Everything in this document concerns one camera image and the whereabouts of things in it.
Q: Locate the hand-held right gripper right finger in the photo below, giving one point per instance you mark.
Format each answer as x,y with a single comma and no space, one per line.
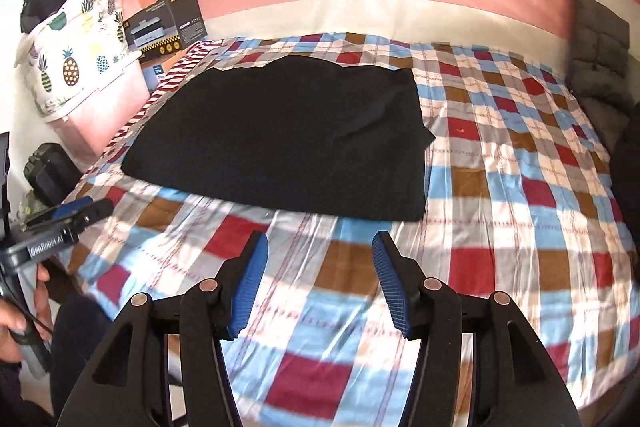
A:
392,282

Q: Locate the pineapple print cloth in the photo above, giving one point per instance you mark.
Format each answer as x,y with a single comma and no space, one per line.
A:
70,67

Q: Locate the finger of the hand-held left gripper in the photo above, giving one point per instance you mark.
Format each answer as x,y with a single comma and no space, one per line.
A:
97,209
75,204

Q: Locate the plaid bed sheet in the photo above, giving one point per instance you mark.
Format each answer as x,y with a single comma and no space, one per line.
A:
500,187

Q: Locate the black cardboard box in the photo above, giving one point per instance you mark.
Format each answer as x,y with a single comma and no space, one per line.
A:
170,19

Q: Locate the pink storage box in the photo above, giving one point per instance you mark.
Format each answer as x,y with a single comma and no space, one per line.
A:
110,107

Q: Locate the black garment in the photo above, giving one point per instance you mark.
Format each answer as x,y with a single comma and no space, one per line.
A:
280,132

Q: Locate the black bag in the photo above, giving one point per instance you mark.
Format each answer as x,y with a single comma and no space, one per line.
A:
50,177

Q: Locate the person's left forearm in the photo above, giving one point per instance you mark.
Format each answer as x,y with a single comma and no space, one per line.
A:
20,397

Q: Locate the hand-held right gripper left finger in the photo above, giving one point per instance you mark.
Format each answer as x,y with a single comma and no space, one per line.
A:
250,282

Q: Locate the dark cloth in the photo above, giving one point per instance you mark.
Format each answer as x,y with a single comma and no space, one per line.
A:
627,167

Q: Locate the red white striped cloth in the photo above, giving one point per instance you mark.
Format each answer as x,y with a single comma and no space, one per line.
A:
170,79

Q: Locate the grey quilted cushion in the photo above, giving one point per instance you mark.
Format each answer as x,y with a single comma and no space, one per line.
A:
597,57

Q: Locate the blue cardboard box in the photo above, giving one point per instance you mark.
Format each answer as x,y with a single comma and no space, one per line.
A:
152,74

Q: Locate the person's left hand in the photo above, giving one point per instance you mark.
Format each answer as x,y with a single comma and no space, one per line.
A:
10,347

